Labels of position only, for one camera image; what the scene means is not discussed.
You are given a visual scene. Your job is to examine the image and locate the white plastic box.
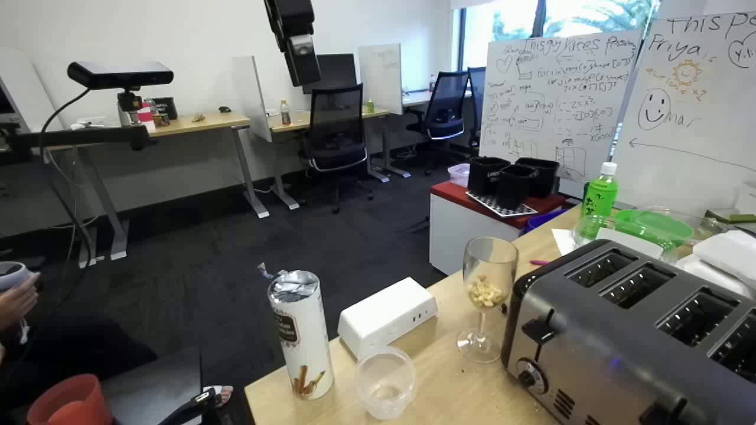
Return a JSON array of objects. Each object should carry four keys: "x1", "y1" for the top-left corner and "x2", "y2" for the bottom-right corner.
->
[{"x1": 335, "y1": 274, "x2": 440, "y2": 364}]

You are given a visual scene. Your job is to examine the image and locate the whiteboard with dense writing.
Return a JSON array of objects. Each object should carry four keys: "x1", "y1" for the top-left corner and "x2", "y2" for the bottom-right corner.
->
[{"x1": 478, "y1": 31, "x2": 656, "y2": 199}]

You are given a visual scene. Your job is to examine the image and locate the white folded cloth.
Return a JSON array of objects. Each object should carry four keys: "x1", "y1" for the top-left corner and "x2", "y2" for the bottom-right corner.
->
[{"x1": 691, "y1": 230, "x2": 756, "y2": 300}]

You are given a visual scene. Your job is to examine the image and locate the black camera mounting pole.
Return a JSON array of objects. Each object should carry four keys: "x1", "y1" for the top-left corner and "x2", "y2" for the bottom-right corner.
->
[{"x1": 0, "y1": 123, "x2": 154, "y2": 156}]

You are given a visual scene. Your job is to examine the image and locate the wine glass with popcorn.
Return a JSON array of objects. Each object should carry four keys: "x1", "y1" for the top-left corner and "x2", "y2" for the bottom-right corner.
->
[{"x1": 456, "y1": 234, "x2": 522, "y2": 356}]

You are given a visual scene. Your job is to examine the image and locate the stainless steel four-slot toaster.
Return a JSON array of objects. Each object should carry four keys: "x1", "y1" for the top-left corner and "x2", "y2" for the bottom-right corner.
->
[{"x1": 501, "y1": 238, "x2": 756, "y2": 425}]

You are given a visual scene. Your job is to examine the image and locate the black tray bins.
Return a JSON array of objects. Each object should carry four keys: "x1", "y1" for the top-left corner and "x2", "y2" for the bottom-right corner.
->
[{"x1": 464, "y1": 189, "x2": 544, "y2": 221}]

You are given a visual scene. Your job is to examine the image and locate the black silver toaster knob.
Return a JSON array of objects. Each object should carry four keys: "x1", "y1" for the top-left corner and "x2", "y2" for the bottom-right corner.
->
[{"x1": 515, "y1": 356, "x2": 554, "y2": 396}]

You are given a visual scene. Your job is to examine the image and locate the white cylindrical snack can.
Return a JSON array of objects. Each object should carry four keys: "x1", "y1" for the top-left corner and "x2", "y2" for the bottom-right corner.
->
[{"x1": 264, "y1": 266, "x2": 338, "y2": 402}]

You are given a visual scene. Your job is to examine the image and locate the red-topped white cabinet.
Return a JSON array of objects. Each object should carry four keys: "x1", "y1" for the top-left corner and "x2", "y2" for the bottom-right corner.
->
[{"x1": 427, "y1": 180, "x2": 571, "y2": 278}]

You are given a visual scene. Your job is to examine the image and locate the white handheld controller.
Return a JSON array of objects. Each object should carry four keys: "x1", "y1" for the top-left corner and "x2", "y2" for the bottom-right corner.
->
[{"x1": 0, "y1": 260, "x2": 39, "y2": 296}]

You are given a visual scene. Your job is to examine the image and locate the grey metal stand frame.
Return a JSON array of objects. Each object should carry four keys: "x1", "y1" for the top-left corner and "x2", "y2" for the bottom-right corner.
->
[{"x1": 45, "y1": 146, "x2": 133, "y2": 270}]

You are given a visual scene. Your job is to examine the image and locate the black plastic bin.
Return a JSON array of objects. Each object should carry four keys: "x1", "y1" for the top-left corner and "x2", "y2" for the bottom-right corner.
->
[
  {"x1": 493, "y1": 162, "x2": 544, "y2": 212},
  {"x1": 515, "y1": 156, "x2": 562, "y2": 199},
  {"x1": 466, "y1": 154, "x2": 512, "y2": 199}
]

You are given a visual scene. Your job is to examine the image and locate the green drink bottle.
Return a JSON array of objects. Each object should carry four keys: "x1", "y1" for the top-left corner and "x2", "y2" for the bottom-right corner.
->
[{"x1": 577, "y1": 160, "x2": 622, "y2": 243}]

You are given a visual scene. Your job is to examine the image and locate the black stereo camera bar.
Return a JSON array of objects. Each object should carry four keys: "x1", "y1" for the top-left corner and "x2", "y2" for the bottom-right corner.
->
[{"x1": 67, "y1": 60, "x2": 178, "y2": 92}]

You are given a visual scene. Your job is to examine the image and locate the white desk divider panel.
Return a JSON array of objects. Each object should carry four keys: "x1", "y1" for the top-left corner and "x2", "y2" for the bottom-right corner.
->
[
  {"x1": 230, "y1": 55, "x2": 274, "y2": 146},
  {"x1": 356, "y1": 43, "x2": 406, "y2": 117}
]

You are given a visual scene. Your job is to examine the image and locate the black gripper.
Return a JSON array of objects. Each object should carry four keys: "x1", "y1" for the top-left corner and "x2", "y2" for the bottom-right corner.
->
[{"x1": 263, "y1": 0, "x2": 325, "y2": 89}]

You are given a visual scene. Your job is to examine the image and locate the black toaster lever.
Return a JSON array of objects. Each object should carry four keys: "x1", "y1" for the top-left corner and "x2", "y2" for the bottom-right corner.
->
[
  {"x1": 521, "y1": 312, "x2": 561, "y2": 348},
  {"x1": 636, "y1": 396, "x2": 691, "y2": 425}
]

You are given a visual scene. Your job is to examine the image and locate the person's hand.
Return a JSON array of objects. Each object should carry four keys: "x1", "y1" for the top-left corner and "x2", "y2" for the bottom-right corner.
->
[{"x1": 0, "y1": 271, "x2": 43, "y2": 335}]

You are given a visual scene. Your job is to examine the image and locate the red plastic cup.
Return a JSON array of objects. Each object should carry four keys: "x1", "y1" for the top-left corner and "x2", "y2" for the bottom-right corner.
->
[{"x1": 24, "y1": 370, "x2": 118, "y2": 425}]

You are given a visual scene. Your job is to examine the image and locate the black metal hand tool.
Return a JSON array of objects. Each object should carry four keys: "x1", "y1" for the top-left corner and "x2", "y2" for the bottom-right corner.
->
[{"x1": 178, "y1": 382, "x2": 256, "y2": 425}]

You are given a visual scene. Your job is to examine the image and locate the clear plastic cup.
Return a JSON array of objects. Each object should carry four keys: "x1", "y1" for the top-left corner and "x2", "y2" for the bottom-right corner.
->
[{"x1": 352, "y1": 348, "x2": 418, "y2": 423}]

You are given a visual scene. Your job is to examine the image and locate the blue mesh office chair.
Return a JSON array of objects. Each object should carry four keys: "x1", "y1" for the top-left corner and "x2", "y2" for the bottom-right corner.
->
[{"x1": 404, "y1": 69, "x2": 472, "y2": 169}]

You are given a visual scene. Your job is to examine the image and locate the black mesh office chair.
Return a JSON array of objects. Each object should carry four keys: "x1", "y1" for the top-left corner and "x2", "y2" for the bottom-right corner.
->
[{"x1": 300, "y1": 82, "x2": 373, "y2": 214}]

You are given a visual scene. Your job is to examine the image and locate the translucent plastic container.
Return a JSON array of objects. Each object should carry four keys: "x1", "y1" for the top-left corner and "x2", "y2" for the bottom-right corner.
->
[{"x1": 445, "y1": 160, "x2": 475, "y2": 189}]

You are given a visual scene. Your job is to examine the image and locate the green plastic bag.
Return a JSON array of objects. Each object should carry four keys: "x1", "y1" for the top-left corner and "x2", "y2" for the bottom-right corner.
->
[{"x1": 612, "y1": 205, "x2": 699, "y2": 256}]

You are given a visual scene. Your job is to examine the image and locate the whiteboard with sun drawing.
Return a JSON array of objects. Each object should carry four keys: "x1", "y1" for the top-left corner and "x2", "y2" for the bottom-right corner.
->
[{"x1": 615, "y1": 0, "x2": 756, "y2": 231}]

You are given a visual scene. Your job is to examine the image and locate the window with trees outside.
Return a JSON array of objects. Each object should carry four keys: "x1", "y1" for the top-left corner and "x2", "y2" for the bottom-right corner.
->
[{"x1": 459, "y1": 0, "x2": 662, "y2": 70}]

